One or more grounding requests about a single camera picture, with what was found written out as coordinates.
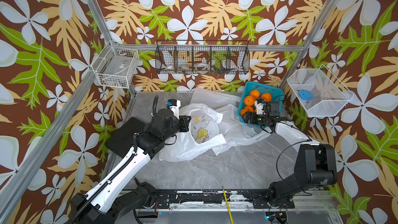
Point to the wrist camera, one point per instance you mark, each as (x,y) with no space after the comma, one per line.
(260,106)
(174,105)

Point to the black wire basket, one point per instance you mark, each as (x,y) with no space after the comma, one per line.
(223,57)

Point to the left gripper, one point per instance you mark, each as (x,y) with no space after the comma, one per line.
(183,122)

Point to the flat white plastic bag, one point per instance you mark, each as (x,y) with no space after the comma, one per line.
(213,99)

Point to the yellow stick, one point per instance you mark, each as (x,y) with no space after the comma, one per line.
(227,205)

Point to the teal plastic basket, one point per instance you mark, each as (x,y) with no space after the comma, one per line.
(277,96)

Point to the black box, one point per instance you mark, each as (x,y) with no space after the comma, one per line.
(122,140)

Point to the orange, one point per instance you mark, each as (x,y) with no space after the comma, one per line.
(249,109)
(266,97)
(255,93)
(249,100)

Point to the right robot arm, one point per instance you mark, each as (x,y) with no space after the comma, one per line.
(315,164)

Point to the white wire basket right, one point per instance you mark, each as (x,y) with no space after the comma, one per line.
(330,95)

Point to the white wire basket left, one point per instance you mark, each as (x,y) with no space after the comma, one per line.
(115,66)

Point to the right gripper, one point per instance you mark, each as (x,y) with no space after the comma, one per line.
(253,115)

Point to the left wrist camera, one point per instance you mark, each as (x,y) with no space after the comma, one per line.
(174,105)

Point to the white wire basket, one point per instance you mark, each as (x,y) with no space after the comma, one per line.
(115,66)
(330,95)

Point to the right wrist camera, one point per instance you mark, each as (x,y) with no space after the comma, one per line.
(260,106)

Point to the blue object in basket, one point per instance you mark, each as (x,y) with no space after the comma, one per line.
(305,95)

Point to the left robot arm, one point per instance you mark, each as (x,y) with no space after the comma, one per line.
(137,143)

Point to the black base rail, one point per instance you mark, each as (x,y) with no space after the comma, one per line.
(258,198)

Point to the printed white plastic bag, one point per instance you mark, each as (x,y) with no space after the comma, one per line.
(203,134)

